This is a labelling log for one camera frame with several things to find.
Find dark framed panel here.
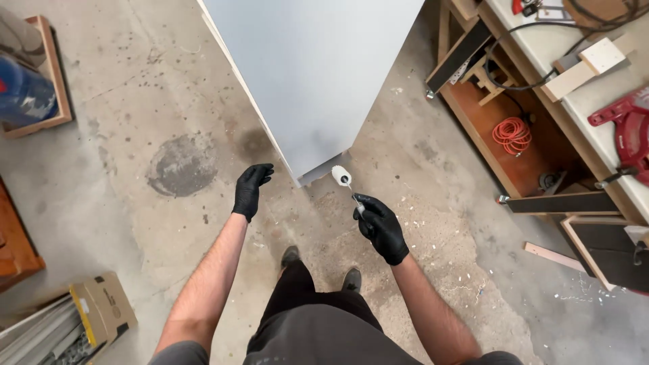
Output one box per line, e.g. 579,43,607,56
560,215,649,295

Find small white paint roller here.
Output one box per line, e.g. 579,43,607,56
332,165,367,215

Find wooden tray frame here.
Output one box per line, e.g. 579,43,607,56
1,15,73,140

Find blue barrel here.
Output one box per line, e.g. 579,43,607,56
0,53,59,128

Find tall grey cabinet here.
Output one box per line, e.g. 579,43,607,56
197,0,426,189

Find person's left shoe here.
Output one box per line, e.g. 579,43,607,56
280,245,301,269

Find cardboard box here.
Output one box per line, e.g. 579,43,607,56
69,272,139,348

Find person's left hand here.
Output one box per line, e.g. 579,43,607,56
232,163,275,223

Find pale wooden strip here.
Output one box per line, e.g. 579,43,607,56
524,242,586,272

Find pale wooden block jig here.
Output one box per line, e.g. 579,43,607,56
540,33,635,103

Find person's shoe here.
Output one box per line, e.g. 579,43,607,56
280,245,301,269
341,268,363,294

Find wooden workbench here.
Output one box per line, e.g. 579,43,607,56
425,0,649,226

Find coiled orange hose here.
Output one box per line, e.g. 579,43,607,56
492,117,532,157

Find person's black shorts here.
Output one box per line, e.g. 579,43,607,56
242,260,424,365

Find person's right shoe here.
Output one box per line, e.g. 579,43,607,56
341,268,363,294

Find brown wooden furniture piece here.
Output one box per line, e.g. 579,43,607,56
0,177,46,294

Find black power cable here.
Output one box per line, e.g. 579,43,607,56
483,0,649,92

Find bundle of grey profiles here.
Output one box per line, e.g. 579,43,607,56
0,294,97,365

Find red miter saw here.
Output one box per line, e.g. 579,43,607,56
587,85,649,187

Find person's right hand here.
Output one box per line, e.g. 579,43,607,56
352,193,410,266

